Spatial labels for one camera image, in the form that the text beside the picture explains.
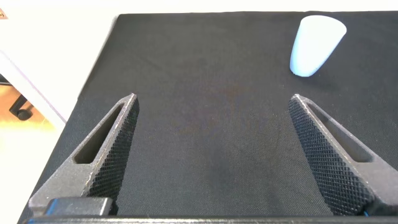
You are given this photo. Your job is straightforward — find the light blue plastic cup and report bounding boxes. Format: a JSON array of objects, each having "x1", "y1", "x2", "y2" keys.
[{"x1": 289, "y1": 14, "x2": 348, "y2": 78}]

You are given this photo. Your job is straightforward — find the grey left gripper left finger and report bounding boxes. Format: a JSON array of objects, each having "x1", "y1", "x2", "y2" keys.
[{"x1": 28, "y1": 93, "x2": 140, "y2": 216}]

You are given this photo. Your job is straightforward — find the black caster wheel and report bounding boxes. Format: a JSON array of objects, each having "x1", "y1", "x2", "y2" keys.
[{"x1": 8, "y1": 95, "x2": 34, "y2": 121}]

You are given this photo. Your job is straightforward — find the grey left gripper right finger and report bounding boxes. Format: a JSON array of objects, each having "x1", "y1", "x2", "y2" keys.
[{"x1": 288, "y1": 93, "x2": 398, "y2": 217}]

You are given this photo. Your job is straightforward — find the white baseboard strip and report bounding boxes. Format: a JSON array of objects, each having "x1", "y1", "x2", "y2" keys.
[{"x1": 0, "y1": 49, "x2": 68, "y2": 131}]

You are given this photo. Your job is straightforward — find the black table cloth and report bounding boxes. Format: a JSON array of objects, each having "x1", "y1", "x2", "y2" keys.
[{"x1": 17, "y1": 11, "x2": 398, "y2": 224}]

